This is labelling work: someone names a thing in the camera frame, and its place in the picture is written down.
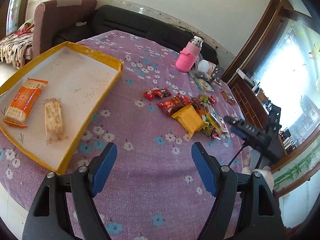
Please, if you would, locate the clear cracker pack yellow edge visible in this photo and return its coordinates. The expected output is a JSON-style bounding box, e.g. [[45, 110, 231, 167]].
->
[[204, 103, 229, 134]]

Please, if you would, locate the small red candy packet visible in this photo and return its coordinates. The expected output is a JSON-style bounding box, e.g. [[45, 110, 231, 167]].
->
[[211, 131, 221, 140]]

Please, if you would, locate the green peas snack pack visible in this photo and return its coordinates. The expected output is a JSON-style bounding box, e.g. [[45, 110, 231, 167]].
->
[[201, 115, 217, 138]]

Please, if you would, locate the small green yellow pack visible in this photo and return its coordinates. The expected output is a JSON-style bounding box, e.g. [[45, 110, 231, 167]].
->
[[199, 94, 211, 105]]

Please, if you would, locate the yellow snack bag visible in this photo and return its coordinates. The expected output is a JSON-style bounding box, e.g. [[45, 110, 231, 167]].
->
[[171, 104, 207, 138]]

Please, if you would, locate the red dark candy pack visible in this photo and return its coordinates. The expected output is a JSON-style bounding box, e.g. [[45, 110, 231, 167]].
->
[[157, 94, 191, 116]]

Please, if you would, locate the red twisted candy pack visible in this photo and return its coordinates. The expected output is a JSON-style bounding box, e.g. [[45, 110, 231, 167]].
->
[[143, 87, 171, 100]]

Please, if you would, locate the plain cracker pack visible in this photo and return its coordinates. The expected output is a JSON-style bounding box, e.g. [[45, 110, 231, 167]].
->
[[44, 98, 68, 145]]

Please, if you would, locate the orange cracker pack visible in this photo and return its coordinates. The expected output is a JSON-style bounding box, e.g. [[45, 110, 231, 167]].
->
[[3, 78, 49, 128]]

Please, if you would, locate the dark red Golden wafer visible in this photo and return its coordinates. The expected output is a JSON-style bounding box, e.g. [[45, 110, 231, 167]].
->
[[191, 98, 203, 114]]

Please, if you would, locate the brown snack wrapper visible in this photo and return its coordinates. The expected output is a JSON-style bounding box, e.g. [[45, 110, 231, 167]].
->
[[220, 88, 236, 105]]

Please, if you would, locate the small red candy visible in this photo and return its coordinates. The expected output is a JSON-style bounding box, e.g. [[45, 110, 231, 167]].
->
[[208, 96, 216, 105]]

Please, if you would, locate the round cookie pack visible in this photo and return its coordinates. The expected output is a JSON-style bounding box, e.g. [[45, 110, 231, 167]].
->
[[194, 79, 214, 92]]

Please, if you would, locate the black phone stand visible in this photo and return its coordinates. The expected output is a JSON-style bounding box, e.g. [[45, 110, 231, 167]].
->
[[210, 64, 225, 83]]

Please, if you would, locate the dark seed bag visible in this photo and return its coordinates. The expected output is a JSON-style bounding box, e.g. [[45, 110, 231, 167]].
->
[[189, 69, 210, 81]]

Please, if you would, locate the white plastic cup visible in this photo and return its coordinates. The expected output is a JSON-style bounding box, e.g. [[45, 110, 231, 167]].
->
[[197, 60, 210, 73]]

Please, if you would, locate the pink knit-sleeved bottle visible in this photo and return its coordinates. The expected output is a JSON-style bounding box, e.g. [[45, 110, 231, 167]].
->
[[175, 35, 203, 73]]

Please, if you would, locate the purple floral tablecloth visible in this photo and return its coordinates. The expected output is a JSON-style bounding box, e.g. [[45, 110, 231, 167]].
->
[[1, 30, 242, 239]]

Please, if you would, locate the yellow cardboard tray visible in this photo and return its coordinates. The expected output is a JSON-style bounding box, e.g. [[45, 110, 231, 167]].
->
[[1, 42, 124, 174]]

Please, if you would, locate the black sofa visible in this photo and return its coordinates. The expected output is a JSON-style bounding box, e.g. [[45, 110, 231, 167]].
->
[[51, 4, 220, 65]]

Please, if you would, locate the patterned blanket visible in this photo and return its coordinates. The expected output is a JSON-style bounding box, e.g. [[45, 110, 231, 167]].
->
[[1, 18, 35, 69]]

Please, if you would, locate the maroon armchair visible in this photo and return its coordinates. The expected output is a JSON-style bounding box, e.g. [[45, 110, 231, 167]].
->
[[32, 0, 97, 58]]

